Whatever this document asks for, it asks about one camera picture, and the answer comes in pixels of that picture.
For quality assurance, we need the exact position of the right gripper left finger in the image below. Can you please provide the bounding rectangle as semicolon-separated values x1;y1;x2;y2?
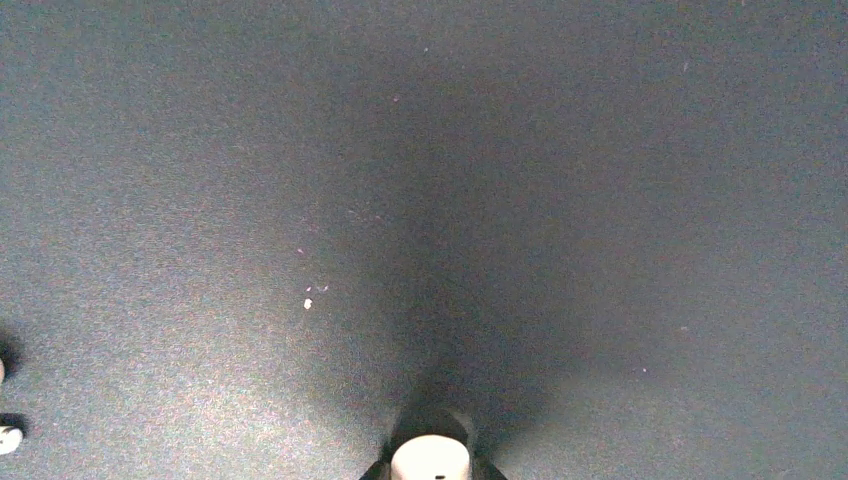
359;460;391;480

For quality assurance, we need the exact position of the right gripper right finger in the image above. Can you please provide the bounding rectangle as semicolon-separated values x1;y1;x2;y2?
471;457;507;480

